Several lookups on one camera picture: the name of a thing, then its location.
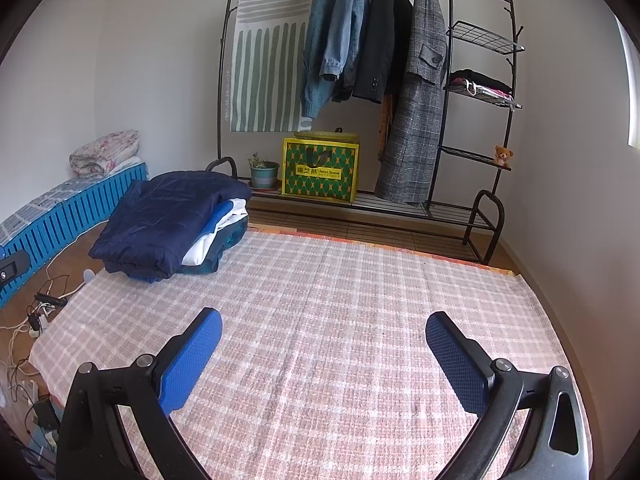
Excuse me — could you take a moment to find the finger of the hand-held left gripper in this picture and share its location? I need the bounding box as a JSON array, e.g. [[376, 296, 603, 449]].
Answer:
[[0, 247, 30, 283]]

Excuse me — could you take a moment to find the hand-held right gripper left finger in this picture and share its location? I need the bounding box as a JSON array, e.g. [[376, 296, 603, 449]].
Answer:
[[57, 307, 224, 480]]

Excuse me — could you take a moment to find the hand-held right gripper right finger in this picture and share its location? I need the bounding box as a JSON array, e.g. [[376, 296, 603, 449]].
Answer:
[[425, 311, 596, 480]]

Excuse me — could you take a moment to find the navy quilted jacket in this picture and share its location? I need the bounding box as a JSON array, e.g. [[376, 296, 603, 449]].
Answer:
[[89, 170, 253, 279]]

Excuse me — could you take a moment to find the black metal clothes rack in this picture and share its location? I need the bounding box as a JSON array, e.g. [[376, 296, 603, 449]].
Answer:
[[205, 0, 527, 266]]

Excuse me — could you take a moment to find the grey white patterned cover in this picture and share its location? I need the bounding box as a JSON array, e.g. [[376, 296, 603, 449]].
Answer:
[[0, 157, 146, 243]]

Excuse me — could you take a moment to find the blue slatted crate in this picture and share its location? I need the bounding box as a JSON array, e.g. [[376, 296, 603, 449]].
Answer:
[[0, 162, 150, 311]]

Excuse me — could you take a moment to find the white folded garment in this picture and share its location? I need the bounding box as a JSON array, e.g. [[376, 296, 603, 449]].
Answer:
[[181, 198, 249, 267]]

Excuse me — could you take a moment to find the dark green folded garment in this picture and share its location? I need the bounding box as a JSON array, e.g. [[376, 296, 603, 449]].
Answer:
[[176, 214, 249, 276]]

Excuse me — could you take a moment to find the pink white plaid blanket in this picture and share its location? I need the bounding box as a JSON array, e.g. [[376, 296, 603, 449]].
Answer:
[[29, 227, 593, 480]]

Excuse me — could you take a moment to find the floral folded quilt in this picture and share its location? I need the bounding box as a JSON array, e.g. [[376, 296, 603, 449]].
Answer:
[[69, 129, 142, 177]]

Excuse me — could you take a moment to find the bright blue folded garment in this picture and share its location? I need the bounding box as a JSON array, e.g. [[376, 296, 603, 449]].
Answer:
[[201, 200, 237, 237]]

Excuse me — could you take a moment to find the small potted plant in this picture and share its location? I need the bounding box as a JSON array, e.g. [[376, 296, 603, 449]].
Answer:
[[248, 152, 281, 191]]

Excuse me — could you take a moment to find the yellow green patterned box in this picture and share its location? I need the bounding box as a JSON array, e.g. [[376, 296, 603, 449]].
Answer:
[[281, 129, 360, 204]]

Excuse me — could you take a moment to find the grey plaid coat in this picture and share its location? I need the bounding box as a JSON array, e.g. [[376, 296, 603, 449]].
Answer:
[[375, 0, 449, 206]]

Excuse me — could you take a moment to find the folded black cloth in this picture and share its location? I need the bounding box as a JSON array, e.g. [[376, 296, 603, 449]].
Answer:
[[447, 67, 514, 92]]

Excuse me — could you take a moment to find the teal knit sweater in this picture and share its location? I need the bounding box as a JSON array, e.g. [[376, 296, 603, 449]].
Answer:
[[300, 0, 347, 121]]

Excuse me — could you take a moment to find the green white striped cloth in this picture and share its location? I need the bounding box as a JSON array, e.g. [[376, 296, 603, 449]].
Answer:
[[227, 0, 329, 134]]

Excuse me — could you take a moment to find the window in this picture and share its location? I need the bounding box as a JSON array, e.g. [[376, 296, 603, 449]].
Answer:
[[616, 14, 640, 149]]

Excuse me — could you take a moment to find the black jacket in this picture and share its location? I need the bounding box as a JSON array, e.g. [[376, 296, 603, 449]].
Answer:
[[332, 0, 414, 106]]

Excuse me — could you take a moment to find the blue denim jacket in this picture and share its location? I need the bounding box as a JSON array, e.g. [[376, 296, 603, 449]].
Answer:
[[320, 0, 374, 83]]

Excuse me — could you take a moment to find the black cable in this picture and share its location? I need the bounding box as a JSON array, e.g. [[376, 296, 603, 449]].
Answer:
[[7, 290, 71, 391]]

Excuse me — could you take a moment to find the power strip with cables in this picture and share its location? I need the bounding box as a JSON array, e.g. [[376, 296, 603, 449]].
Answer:
[[0, 260, 93, 406]]

